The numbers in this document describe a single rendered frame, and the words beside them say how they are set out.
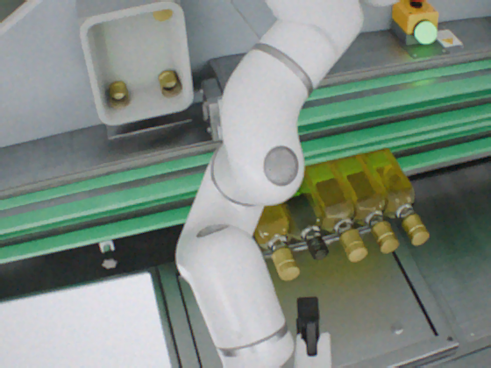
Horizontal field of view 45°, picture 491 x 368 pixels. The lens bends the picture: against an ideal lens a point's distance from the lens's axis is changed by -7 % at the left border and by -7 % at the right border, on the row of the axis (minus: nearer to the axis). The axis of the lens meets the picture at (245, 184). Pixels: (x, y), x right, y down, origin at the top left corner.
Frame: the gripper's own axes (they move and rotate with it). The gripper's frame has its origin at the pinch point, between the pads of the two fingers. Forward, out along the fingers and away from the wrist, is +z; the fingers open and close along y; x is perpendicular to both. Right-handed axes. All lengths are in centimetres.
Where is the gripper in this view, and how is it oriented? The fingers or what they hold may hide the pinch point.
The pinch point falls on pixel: (307, 318)
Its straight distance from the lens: 97.3
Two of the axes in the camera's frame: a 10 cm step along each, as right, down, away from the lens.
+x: -10.0, 0.4, 0.3
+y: -0.5, -7.1, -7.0
